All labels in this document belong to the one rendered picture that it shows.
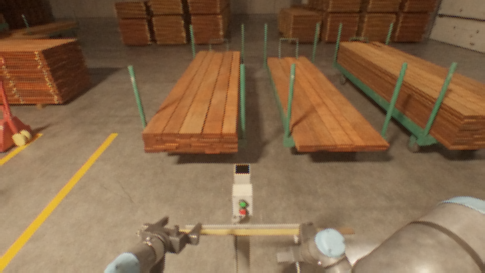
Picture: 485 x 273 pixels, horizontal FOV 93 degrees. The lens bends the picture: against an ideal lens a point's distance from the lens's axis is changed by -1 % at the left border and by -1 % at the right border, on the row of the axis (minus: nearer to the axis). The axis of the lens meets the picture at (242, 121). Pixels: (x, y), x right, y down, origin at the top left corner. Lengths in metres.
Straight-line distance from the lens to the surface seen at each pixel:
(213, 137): 2.41
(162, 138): 2.54
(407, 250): 0.43
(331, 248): 0.78
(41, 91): 5.77
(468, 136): 3.33
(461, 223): 0.48
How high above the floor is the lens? 1.90
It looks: 29 degrees down
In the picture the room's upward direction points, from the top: 1 degrees counter-clockwise
